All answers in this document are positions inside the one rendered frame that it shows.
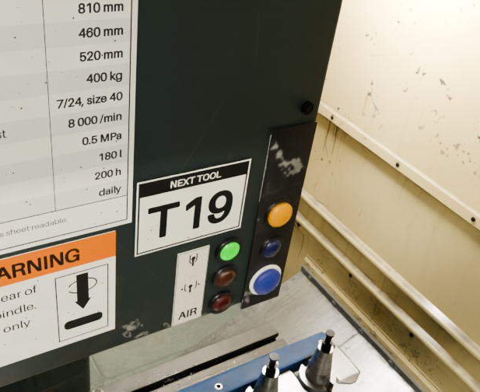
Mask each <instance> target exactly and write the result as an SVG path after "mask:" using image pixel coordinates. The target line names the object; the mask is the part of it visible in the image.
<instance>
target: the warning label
mask: <svg viewBox="0 0 480 392"><path fill-rule="evenodd" d="M115 266H116V231H115V230H114V231H111V232H108V233H102V234H99V235H95V236H90V237H86V238H83V239H80V240H74V241H71V242H67V243H62V244H58V245H55V246H52V247H46V248H43V249H39V250H34V251H30V252H27V253H24V254H18V255H15V256H11V257H6V258H2V259H0V367H2V366H6V365H8V364H11V363H14V362H18V361H20V360H23V359H27V358H29V357H32V356H35V355H39V354H41V353H44V352H48V351H50V350H52V349H55V348H59V347H61V346H64V345H68V344H71V343H73V342H76V341H80V340H82V339H85V338H89V337H92V336H94V335H97V334H101V333H103V332H106V331H110V330H113V329H115Z"/></svg>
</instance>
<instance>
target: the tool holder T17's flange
mask: <svg viewBox="0 0 480 392"><path fill-rule="evenodd" d="M305 368H306V367H305V366H304V365H303V364H302V365H301V367H300V370H299V373H298V376H297V378H298V379H299V381H300V383H301V384H302V385H303V387H305V388H306V389H307V390H308V391H309V392H326V391H327V392H332V390H333V386H334V385H335V381H336V375H335V371H334V370H333V369H332V368H331V378H330V380H329V382H328V383H326V384H325V385H316V384H313V383H311V382H310V381H309V380H308V379H307V378H306V376H305Z"/></svg>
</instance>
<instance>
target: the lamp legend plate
mask: <svg viewBox="0 0 480 392"><path fill-rule="evenodd" d="M209 248H210V246H209V245H208V246H204V247H199V248H197V249H193V250H189V251H186V252H183V253H180V254H178V255H177V270H176V280H175V289H174V298H173V316H172V324H171V326H172V327H173V326H176V325H178V324H182V323H185V322H187V321H189V320H193V319H196V318H199V317H200V316H201V310H202V304H203V297H204V291H205V279H206V273H207V267H208V255H209Z"/></svg>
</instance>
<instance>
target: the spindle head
mask: <svg viewBox="0 0 480 392"><path fill-rule="evenodd" d="M342 1H343V0H138V26H137V54H136V81H135V136H134V163H133V191H132V218H131V222H130V223H126V224H123V225H119V226H114V227H110V228H107V229H102V230H98V231H95V232H91V233H86V234H82V235H79V236H74V237H70V238H67V239H63V240H57V241H54V242H50V243H45V244H41V245H38V246H35V247H29V248H26V249H22V250H17V251H13V252H10V253H7V254H1V255H0V259H2V258H6V257H11V256H15V255H18V254H24V253H27V252H30V251H34V250H39V249H43V248H46V247H52V246H55V245H58V244H62V243H67V242H71V241H74V240H80V239H83V238H86V237H90V236H95V235H99V234H102V233H108V232H111V231H114V230H115V231H116V266H115V329H113V330H110V331H106V332H103V333H101V334H97V335H94V336H92V337H89V338H85V339H82V340H80V341H76V342H73V343H71V344H68V345H64V346H61V347H59V348H55V349H52V350H50V351H48V352H44V353H41V354H39V355H35V356H32V357H29V358H27V359H23V360H20V361H18V362H14V363H11V364H8V365H6V366H2V367H0V387H3V386H5V385H8V384H11V383H15V382H17V381H19V380H23V379H26V378H28V377H31V376H34V375H37V374H39V373H43V372H45V371H48V370H50V369H54V368H57V367H59V366H63V365H65V364H68V363H70V362H74V361H76V360H79V359H83V358H85V357H87V356H90V355H94V354H96V353H99V352H102V351H105V350H108V349H110V348H113V347H116V346H118V345H123V344H125V343H127V342H130V341H134V340H136V339H139V338H142V337H145V336H147V335H150V334H153V333H156V332H158V331H162V330H165V329H167V328H169V327H172V326H171V324H172V316H173V298H174V289H175V280H176V270H177V255H178V254H180V253H183V252H186V251H189V250H193V249H197V248H199V247H204V246H208V245H209V246H210V248H209V255H208V267H207V273H206V279H205V291H204V297H203V304H202V310H201V317H202V316H204V315H207V314H209V313H210V311H209V310H208V303H209V301H210V300H211V298H212V297H213V296H214V295H215V294H217V293H218V292H221V291H225V290H228V291H231V293H232V294H233V295H234V300H233V303H232V305H231V306H233V305H235V304H238V303H241V302H242V298H243V293H244V285H245V280H246V275H247V267H248V263H249V258H250V253H251V245H252V240H253V236H254V227H255V223H256V218H257V214H258V206H259V199H260V195H261V187H262V182H263V177H264V173H265V164H266V160H267V155H268V147H269V142H270V137H271V135H272V129H276V128H284V127H288V126H293V125H297V124H305V123H309V122H313V121H316V119H317V113H318V109H319V106H320V101H321V95H322V92H323V88H324V81H325V78H326V74H327V70H328V64H329V60H330V56H331V50H332V46H333V43H334V38H335V32H336V29H337V25H338V18H339V15H340V11H341V7H342ZM247 158H251V166H250V172H249V177H248V182H247V191H246V196H245V201H244V210H243V215H242V220H241V225H240V228H238V229H233V230H230V231H226V232H224V233H219V234H215V235H212V236H207V237H205V238H201V239H199V240H193V241H191V242H187V243H182V244H179V245H176V246H173V247H168V248H166V249H162V250H158V251H154V252H152V253H148V254H143V255H140V256H137V257H135V256H134V245H135V198H136V182H139V181H142V180H149V179H152V178H157V177H163V176H167V175H171V174H175V173H182V172H186V171H189V170H196V169H200V168H204V167H208V166H214V165H219V164H223V163H229V162H233V161H237V160H241V159H247ZM230 237H237V238H239V239H240V240H241V241H242V243H243V247H242V250H241V252H240V254H239V255H238V256H237V257H236V258H235V259H234V260H232V261H230V262H227V263H220V262H218V261H217V260H216V258H215V251H216V249H217V247H218V245H220V244H221V242H222V241H224V240H225V239H227V238H230ZM228 264H232V265H234V266H236V268H237V270H238V276H237V277H236V280H235V282H234V283H233V284H232V285H230V286H229V287H227V288H225V289H215V288H214V287H213V286H212V276H213V275H214V274H215V272H216V271H217V270H218V269H220V268H221V267H222V266H225V265H228Z"/></svg>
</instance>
